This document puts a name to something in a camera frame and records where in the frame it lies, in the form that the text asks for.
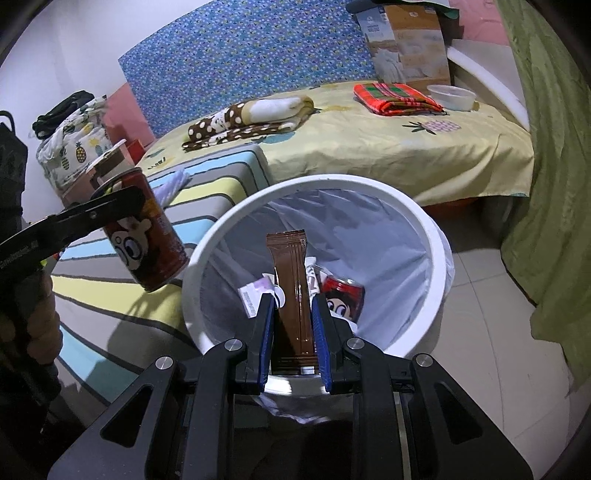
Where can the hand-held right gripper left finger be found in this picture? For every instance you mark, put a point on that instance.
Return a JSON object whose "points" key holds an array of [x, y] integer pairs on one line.
{"points": [[266, 344]]}

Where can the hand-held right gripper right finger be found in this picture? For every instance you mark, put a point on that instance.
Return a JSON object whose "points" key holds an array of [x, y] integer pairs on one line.
{"points": [[321, 344]]}

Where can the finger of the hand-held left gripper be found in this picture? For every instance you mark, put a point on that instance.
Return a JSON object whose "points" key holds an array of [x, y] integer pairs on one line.
{"points": [[99, 210]]}

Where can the red cartoon can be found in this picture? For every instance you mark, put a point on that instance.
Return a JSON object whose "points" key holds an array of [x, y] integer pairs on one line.
{"points": [[344, 300], [147, 244]]}

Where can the white paper packet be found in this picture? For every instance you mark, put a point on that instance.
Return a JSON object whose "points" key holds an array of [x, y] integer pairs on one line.
{"points": [[256, 293]]}

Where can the brown sachet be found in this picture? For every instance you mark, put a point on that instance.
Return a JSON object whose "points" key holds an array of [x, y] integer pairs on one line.
{"points": [[291, 286]]}

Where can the translucent white bin liner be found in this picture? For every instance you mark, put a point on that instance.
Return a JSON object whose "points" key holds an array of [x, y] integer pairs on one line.
{"points": [[369, 240]]}

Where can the white round trash bin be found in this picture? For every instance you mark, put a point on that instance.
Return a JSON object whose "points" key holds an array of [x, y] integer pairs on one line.
{"points": [[429, 277]]}

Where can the person's left hand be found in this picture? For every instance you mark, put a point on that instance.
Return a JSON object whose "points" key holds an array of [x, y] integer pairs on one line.
{"points": [[46, 323]]}

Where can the beige mug with brown lid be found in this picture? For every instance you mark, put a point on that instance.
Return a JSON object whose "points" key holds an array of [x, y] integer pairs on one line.
{"points": [[113, 161]]}

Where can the pineapple print quilt bundle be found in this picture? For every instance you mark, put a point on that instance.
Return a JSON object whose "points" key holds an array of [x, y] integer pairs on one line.
{"points": [[76, 147]]}

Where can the pink cabinet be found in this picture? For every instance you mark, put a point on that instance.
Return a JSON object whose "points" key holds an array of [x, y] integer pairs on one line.
{"points": [[134, 150]]}

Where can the black bag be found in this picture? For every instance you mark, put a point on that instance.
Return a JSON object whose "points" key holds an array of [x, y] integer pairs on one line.
{"points": [[62, 110]]}

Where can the brown polka-dot blanket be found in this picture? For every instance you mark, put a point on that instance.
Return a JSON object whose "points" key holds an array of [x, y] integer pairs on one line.
{"points": [[249, 117]]}

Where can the yellow pineapple bed sheet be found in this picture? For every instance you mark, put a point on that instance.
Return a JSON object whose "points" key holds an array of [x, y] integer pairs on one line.
{"points": [[360, 152]]}

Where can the blue floral headboard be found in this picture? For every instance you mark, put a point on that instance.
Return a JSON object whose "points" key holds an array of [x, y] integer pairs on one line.
{"points": [[240, 60]]}

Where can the red plaid cloth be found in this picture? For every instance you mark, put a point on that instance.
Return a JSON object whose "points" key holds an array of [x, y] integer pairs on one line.
{"points": [[397, 98]]}

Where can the green curtain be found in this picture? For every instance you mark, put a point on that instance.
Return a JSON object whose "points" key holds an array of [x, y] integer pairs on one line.
{"points": [[549, 184]]}

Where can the white bowl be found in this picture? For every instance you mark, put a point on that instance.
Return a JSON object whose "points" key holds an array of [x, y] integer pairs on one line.
{"points": [[450, 97]]}

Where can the cardboard bedding box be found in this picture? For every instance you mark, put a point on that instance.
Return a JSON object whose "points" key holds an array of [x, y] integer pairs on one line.
{"points": [[411, 50]]}

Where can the white bed frame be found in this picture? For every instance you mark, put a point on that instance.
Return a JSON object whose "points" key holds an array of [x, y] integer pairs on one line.
{"points": [[489, 78]]}

